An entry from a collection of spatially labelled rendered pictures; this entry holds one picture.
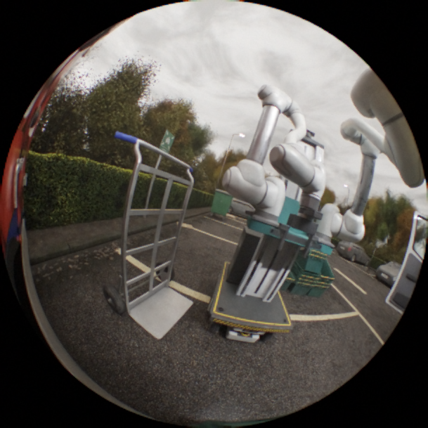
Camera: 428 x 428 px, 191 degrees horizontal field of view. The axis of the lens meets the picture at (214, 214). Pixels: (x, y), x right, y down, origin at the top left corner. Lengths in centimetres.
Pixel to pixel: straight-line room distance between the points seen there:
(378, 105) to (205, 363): 138
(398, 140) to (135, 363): 140
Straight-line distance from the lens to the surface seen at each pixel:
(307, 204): 53
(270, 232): 74
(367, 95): 42
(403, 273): 338
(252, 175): 63
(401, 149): 41
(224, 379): 113
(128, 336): 113
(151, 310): 126
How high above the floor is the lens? 104
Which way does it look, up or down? 8 degrees down
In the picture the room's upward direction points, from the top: 17 degrees clockwise
